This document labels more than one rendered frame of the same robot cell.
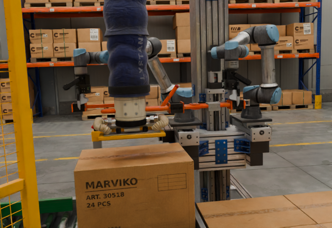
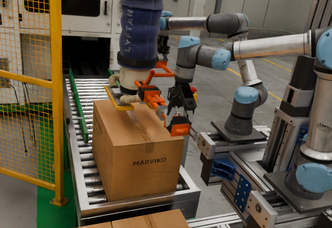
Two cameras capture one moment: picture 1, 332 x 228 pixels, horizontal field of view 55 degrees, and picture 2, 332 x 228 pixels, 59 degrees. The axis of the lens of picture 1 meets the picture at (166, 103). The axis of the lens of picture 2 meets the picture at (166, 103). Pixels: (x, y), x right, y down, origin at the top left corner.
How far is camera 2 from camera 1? 2.05 m
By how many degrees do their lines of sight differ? 72
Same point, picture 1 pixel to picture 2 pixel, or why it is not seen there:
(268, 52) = (318, 86)
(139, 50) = (129, 22)
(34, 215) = (55, 107)
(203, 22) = (323, 0)
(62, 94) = not seen: outside the picture
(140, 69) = (127, 41)
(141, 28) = (130, 0)
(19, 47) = (52, 3)
